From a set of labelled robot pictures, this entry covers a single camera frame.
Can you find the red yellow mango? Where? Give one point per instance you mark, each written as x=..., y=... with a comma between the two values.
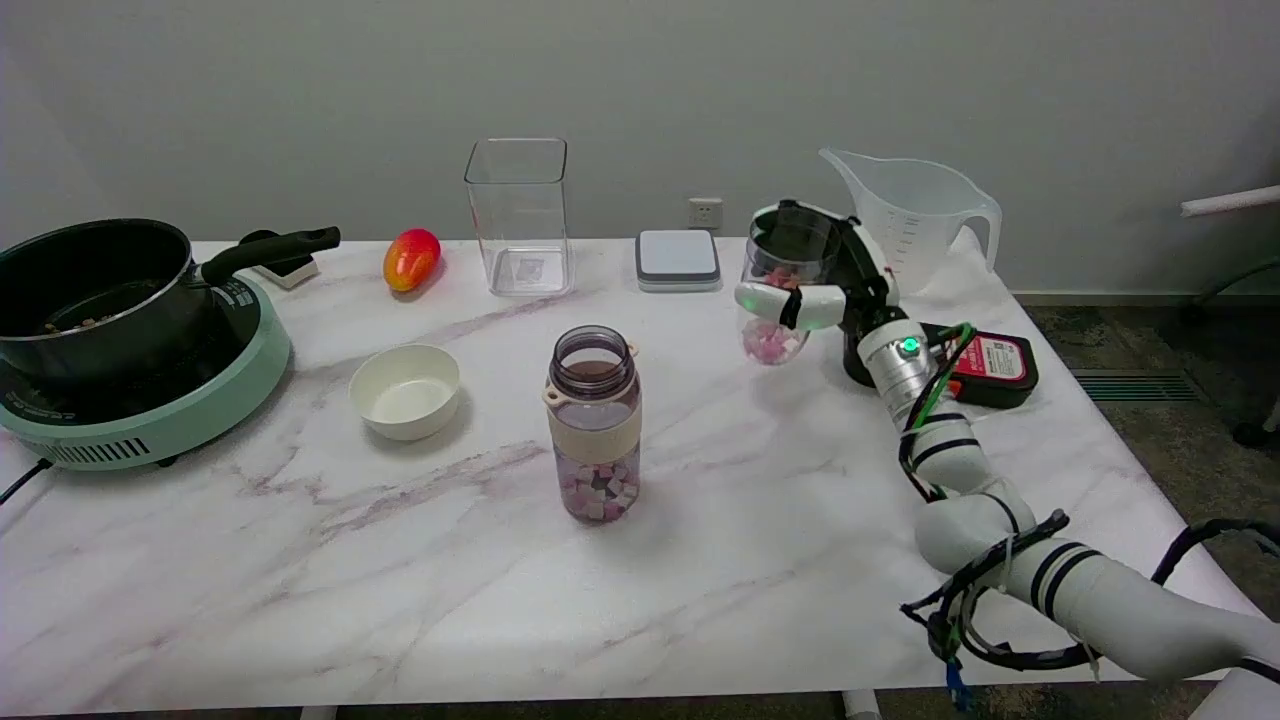
x=411, y=259

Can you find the white round bowl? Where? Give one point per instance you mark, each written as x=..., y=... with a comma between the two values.
x=405, y=392

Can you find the pink white cubes in bottle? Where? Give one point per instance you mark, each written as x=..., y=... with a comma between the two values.
x=598, y=490

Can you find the white table leg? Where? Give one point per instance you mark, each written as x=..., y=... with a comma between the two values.
x=860, y=705
x=318, y=713

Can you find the white pipe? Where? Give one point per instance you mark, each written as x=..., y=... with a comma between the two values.
x=1230, y=200

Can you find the black red box device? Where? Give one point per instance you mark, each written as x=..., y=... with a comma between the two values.
x=995, y=365

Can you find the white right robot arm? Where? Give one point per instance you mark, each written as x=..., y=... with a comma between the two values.
x=1100, y=600

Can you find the clear square plastic container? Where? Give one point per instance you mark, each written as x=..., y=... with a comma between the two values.
x=518, y=220

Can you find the clear bottle with beige band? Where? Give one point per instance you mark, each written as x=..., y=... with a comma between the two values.
x=594, y=425

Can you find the green induction cooker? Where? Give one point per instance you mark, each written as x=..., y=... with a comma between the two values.
x=170, y=420

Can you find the small clear measuring cup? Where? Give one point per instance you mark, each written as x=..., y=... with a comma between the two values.
x=790, y=258

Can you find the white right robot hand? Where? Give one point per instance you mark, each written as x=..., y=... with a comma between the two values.
x=868, y=285

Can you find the white wall outlet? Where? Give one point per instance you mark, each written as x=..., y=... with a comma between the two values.
x=705, y=213

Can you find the floor vent grille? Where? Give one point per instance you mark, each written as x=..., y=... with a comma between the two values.
x=1115, y=385

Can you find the white power adapter with plug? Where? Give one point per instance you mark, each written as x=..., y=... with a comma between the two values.
x=290, y=270

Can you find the grey white kitchen scale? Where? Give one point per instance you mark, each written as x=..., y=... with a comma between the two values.
x=677, y=258

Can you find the large translucent measuring jug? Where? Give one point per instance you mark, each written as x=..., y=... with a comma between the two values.
x=915, y=225

